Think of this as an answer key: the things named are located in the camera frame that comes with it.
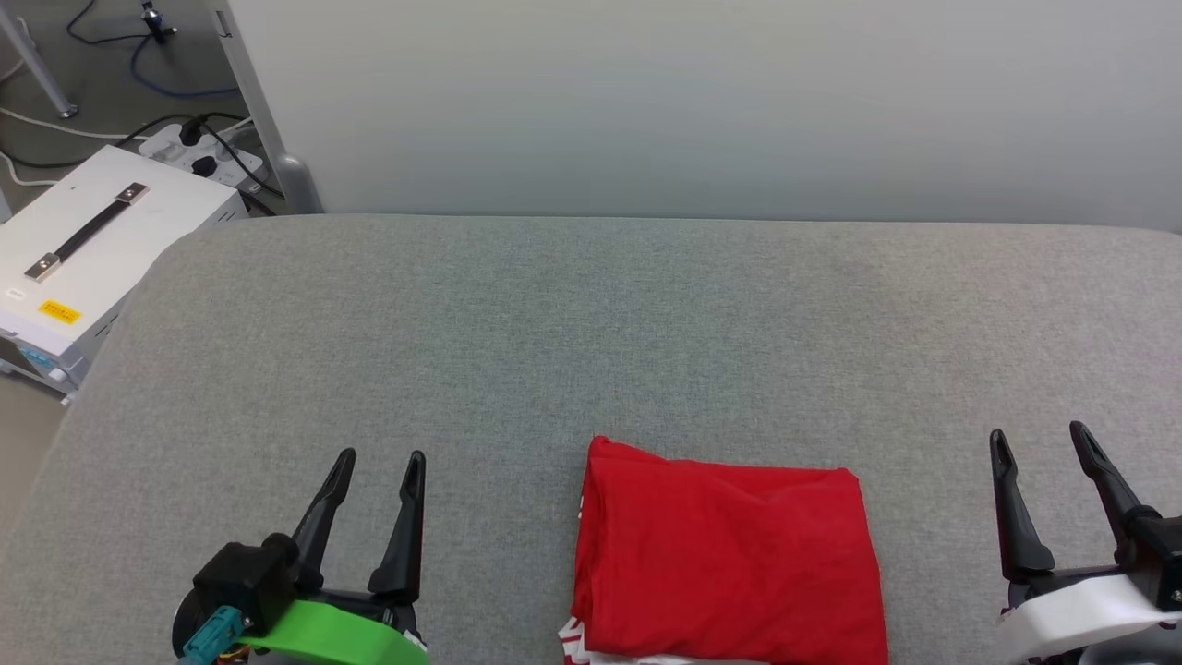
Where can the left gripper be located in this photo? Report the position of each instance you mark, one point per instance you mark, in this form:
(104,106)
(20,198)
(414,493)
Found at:
(351,637)

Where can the red and white shorts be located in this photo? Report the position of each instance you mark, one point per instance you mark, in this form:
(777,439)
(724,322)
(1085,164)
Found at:
(729,554)

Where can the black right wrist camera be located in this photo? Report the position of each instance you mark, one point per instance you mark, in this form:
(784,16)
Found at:
(1154,554)

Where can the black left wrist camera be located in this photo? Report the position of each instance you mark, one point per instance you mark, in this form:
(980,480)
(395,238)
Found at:
(245,577)

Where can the white metal table leg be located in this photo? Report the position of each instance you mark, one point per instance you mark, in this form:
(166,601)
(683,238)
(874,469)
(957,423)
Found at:
(37,65)
(254,102)

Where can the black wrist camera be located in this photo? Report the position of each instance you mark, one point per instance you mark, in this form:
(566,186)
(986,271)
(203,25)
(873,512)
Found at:
(245,577)
(1154,554)

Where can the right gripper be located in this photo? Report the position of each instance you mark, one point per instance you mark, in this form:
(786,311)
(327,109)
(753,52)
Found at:
(1080,614)

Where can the white power strip black plugs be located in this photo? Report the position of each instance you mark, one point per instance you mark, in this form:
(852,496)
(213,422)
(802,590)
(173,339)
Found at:
(199,157)

